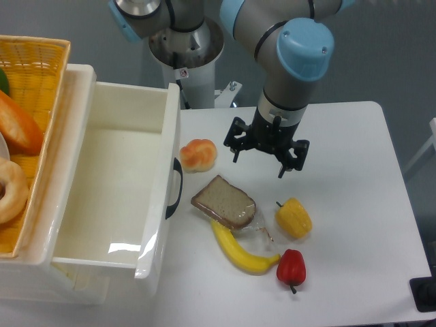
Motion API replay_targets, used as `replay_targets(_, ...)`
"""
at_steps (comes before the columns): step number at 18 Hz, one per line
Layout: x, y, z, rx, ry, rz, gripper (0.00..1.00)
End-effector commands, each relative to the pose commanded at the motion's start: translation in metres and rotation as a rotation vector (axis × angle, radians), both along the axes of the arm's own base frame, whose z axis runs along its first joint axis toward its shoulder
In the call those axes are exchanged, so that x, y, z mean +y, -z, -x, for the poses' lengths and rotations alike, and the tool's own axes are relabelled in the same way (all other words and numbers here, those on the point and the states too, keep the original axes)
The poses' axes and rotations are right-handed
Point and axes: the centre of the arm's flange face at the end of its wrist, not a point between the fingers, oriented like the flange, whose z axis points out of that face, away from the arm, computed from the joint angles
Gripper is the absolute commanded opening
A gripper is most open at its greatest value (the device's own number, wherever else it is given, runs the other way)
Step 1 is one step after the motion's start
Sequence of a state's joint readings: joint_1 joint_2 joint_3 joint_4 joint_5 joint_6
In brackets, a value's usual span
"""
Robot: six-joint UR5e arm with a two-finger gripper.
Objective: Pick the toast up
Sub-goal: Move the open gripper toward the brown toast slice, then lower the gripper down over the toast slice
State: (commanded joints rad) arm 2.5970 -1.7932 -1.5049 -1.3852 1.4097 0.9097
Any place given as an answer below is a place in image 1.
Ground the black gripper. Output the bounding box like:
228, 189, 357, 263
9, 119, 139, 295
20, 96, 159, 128
223, 109, 310, 178

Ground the brown toast slice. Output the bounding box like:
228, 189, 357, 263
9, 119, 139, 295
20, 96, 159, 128
191, 174, 275, 255

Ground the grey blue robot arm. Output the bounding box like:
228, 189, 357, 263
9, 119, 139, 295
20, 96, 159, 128
108, 1, 351, 172

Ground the orange round bread roll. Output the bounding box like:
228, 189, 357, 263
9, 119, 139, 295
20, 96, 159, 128
179, 139, 217, 172

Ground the yellow plastic bell pepper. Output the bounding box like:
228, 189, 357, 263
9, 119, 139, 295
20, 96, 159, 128
275, 198, 313, 238

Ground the yellow plastic banana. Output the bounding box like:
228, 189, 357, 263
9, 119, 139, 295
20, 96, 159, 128
211, 220, 281, 275

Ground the red plastic bell pepper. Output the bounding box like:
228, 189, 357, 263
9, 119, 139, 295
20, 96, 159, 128
276, 249, 307, 294

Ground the white open plastic drawer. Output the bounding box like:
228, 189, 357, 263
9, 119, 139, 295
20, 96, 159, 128
53, 82, 182, 281

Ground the black device at table edge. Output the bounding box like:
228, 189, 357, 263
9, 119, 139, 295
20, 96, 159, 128
409, 277, 435, 313

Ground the orange baguette loaf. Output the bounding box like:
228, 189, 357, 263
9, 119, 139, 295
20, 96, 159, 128
1, 91, 44, 156

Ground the yellow wicker basket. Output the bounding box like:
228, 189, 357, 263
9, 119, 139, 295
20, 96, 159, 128
1, 35, 71, 259

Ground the beige bagel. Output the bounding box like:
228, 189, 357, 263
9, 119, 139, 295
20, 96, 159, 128
1, 158, 29, 223

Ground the white plate edge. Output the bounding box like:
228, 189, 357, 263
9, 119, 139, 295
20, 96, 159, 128
0, 134, 10, 160

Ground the green vegetable piece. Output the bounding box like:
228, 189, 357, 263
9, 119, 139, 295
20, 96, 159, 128
0, 68, 10, 95

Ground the white plastic drawer cabinet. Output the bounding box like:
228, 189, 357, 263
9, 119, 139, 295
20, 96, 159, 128
0, 63, 171, 306

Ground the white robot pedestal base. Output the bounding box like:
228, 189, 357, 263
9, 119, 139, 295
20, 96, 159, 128
149, 17, 224, 109

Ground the white metal frame right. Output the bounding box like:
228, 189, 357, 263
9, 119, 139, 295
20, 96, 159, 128
403, 118, 435, 181

